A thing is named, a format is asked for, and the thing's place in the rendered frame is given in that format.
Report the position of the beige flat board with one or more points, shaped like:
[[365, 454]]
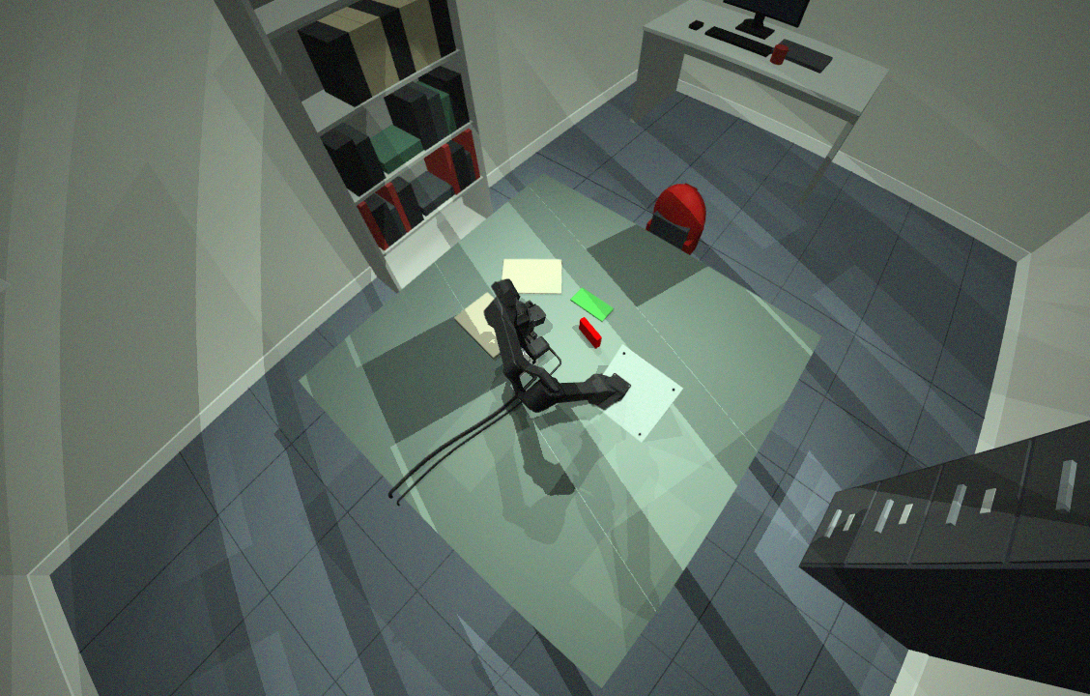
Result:
[[533, 276]]

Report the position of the green flat square plate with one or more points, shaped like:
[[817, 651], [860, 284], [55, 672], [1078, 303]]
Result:
[[592, 304]]

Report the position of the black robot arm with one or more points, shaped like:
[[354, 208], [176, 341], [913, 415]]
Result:
[[504, 314]]

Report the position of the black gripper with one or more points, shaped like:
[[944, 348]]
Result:
[[536, 346]]

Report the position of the red rectangular block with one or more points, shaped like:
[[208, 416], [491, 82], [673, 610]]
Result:
[[590, 332]]

